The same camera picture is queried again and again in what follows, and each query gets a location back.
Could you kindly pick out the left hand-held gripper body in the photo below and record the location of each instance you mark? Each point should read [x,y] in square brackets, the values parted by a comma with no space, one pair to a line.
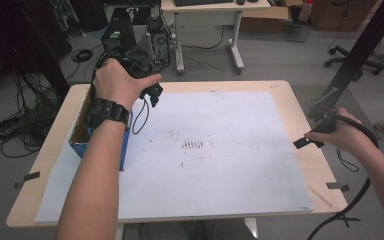
[131,61]

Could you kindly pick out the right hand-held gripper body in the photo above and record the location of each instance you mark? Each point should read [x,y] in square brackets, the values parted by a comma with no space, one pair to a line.
[325,121]

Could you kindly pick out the blue cardboard box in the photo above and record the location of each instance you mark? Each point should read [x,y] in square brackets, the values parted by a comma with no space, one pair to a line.
[80,133]

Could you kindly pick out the person's right hand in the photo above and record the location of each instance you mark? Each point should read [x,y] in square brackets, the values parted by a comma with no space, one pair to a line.
[346,133]

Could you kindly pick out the person's left hand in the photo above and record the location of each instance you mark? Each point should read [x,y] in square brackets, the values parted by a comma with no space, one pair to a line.
[116,83]

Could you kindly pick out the black box with green label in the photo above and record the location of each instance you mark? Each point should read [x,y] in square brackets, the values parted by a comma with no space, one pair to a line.
[118,33]

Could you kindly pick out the computer tower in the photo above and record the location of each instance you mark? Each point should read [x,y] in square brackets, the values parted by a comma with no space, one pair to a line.
[160,41]

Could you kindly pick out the black wristwatch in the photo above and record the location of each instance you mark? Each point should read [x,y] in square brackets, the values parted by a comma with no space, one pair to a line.
[108,113]

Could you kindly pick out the black tape piece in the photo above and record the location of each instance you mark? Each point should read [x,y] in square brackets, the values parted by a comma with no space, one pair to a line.
[30,177]
[336,186]

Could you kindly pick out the black office chair base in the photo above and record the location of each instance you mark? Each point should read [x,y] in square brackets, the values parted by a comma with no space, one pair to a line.
[350,61]

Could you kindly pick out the black metal stand beam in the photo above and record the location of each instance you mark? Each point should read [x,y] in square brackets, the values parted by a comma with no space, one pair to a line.
[360,50]

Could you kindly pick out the white desk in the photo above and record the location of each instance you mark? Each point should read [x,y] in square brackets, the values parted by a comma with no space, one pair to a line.
[210,15]

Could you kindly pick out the black keyboard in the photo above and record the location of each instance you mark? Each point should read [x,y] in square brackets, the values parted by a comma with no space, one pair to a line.
[203,2]

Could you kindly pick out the white paper sheet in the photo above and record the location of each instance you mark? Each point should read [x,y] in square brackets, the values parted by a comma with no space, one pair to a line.
[213,173]

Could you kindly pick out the wooden cabinet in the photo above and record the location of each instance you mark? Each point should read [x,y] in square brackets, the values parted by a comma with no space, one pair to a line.
[340,15]

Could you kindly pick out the brown cardboard box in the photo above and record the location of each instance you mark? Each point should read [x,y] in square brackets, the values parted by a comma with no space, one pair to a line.
[265,18]

